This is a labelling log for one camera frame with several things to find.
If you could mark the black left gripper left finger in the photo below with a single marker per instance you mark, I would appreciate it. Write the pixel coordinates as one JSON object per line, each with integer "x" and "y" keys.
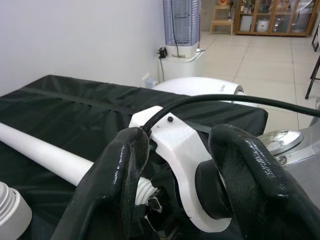
{"x": 107, "y": 180}

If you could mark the white plastic floor object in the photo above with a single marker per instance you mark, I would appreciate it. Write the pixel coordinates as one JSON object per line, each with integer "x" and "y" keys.
{"x": 200, "y": 86}

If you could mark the white plastic table top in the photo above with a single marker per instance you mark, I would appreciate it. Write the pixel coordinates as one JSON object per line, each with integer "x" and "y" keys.
{"x": 17, "y": 215}

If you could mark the black wall plug adapter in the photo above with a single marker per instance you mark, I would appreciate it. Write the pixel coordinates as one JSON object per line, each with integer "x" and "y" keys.
{"x": 162, "y": 53}

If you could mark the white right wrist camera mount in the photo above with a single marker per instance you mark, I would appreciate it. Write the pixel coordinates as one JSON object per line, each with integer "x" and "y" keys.
{"x": 180, "y": 147}

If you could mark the wooden glass door cabinet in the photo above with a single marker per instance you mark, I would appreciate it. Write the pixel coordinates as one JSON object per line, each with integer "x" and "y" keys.
{"x": 275, "y": 17}

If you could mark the black chair frame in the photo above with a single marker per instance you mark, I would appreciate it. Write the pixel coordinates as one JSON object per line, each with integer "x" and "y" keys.
{"x": 313, "y": 72}

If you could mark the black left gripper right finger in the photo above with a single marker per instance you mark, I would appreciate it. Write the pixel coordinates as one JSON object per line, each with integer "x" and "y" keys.
{"x": 250, "y": 180}

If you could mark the white plastic table leg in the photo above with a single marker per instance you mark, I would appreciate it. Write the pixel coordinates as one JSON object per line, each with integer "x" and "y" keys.
{"x": 37, "y": 147}
{"x": 3, "y": 197}

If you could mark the small wooden stool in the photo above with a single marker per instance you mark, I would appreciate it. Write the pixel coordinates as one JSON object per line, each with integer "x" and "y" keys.
{"x": 221, "y": 22}

